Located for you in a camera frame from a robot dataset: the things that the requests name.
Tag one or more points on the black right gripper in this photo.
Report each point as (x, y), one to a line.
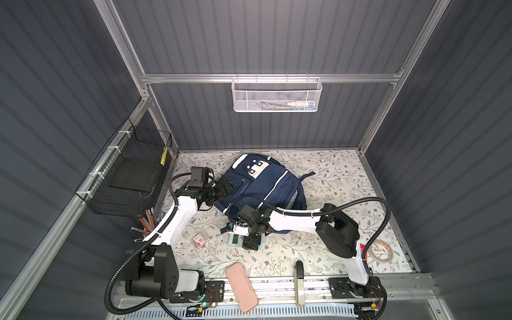
(250, 242)

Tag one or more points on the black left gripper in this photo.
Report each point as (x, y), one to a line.
(221, 192)

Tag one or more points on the light blue calculator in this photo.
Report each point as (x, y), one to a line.
(237, 241)

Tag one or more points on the navy blue student backpack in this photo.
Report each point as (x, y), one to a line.
(258, 175)

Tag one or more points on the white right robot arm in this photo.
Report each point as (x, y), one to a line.
(338, 232)

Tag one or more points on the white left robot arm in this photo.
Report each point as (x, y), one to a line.
(151, 271)

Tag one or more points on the yellow ruler in basket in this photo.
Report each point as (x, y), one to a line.
(164, 156)

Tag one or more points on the floral table mat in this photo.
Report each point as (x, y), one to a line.
(340, 177)

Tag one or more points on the coloured pencils cup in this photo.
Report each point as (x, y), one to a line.
(148, 223)

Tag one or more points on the black notebook in basket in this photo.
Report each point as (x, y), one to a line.
(136, 175)

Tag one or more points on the roll of clear tape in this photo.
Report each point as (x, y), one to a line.
(381, 251)

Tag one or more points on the black wire wall basket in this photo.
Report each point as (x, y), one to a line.
(136, 142)

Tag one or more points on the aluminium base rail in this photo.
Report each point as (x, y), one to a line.
(399, 287)

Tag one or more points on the white wire mesh basket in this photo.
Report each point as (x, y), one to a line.
(276, 94)

